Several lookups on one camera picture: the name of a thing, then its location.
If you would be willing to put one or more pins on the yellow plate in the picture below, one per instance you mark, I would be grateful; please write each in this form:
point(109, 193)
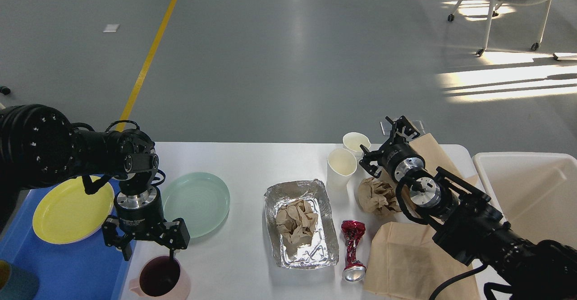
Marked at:
point(66, 214)

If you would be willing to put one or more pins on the brown paper bag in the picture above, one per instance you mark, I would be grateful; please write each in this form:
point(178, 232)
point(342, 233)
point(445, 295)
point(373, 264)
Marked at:
point(405, 264)
point(435, 153)

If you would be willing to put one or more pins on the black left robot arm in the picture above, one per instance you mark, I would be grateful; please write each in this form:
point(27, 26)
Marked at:
point(40, 148)

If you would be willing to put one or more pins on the front white paper cup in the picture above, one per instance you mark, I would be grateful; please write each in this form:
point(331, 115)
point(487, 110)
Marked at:
point(341, 166)

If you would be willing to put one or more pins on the light green plate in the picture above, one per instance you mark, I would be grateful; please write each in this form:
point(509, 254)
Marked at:
point(201, 199)

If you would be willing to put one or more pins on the pink mug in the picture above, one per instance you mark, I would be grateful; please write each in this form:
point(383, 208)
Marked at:
point(161, 278)

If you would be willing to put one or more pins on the crushed red can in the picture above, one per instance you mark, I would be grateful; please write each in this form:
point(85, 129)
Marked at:
point(353, 231)

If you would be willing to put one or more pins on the white plastic bin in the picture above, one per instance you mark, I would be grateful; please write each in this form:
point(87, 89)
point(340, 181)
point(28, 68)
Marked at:
point(536, 191)

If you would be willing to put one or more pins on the rear white paper cup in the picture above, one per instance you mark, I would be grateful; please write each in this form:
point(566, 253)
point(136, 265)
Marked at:
point(352, 141)

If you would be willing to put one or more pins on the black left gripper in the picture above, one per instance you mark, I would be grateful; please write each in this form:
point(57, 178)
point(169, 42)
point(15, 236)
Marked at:
point(141, 217)

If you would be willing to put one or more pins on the white paper cup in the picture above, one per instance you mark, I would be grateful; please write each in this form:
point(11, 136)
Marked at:
point(352, 141)
point(341, 166)

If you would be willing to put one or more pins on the aluminium foil tray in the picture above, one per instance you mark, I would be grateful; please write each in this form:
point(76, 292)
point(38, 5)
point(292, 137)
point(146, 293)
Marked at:
point(324, 248)

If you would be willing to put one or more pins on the front brown paper bag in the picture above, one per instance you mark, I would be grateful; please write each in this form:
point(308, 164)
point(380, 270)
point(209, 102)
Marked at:
point(405, 264)

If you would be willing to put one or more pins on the rear brown paper bag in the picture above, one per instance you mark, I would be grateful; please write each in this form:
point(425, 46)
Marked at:
point(435, 153)

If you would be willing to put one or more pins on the teal cup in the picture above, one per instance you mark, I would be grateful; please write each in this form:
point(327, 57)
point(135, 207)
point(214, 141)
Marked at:
point(17, 283)

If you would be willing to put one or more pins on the crumpled brown paper in tray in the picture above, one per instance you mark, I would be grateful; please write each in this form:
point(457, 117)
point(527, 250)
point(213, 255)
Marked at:
point(296, 221)

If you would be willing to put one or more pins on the crumpled brown paper ball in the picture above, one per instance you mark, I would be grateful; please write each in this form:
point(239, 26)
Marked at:
point(377, 197)

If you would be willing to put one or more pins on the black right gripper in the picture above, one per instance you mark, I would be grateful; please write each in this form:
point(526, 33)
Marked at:
point(395, 157)

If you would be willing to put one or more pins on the blue plastic tray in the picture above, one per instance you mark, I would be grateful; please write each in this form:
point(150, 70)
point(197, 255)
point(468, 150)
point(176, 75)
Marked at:
point(85, 270)

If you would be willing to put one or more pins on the metal floor socket plate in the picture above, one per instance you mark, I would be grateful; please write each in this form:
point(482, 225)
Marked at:
point(386, 127)

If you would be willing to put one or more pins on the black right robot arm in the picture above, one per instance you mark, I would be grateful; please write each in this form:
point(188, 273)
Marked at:
point(468, 227)

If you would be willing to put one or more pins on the white chair leg with caster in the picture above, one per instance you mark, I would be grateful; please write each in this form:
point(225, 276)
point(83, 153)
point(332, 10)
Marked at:
point(4, 90)

